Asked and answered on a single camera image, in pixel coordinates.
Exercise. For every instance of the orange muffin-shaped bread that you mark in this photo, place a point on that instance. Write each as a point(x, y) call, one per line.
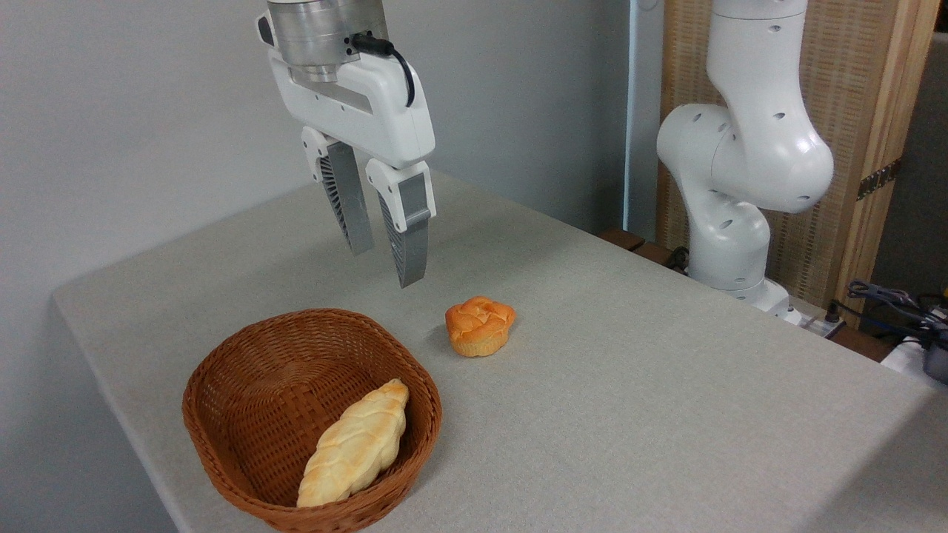
point(480, 326)

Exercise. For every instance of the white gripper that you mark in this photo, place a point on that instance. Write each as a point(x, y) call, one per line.
point(370, 111)

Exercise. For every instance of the pale braided bread loaf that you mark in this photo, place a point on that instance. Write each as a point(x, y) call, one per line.
point(355, 444)

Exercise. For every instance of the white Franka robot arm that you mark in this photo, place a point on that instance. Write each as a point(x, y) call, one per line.
point(748, 155)

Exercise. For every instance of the grey device casing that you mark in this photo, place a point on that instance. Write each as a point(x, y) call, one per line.
point(938, 359)

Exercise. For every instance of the woven screen with wooden frame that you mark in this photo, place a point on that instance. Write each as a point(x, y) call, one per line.
point(859, 89)

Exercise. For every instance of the black metal hinge bracket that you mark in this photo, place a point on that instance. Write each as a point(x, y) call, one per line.
point(879, 179)

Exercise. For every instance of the silver metal wrist flange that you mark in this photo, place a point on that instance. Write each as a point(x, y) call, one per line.
point(315, 33)

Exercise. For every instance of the brown wicker basket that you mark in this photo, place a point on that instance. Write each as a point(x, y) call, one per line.
point(252, 385)

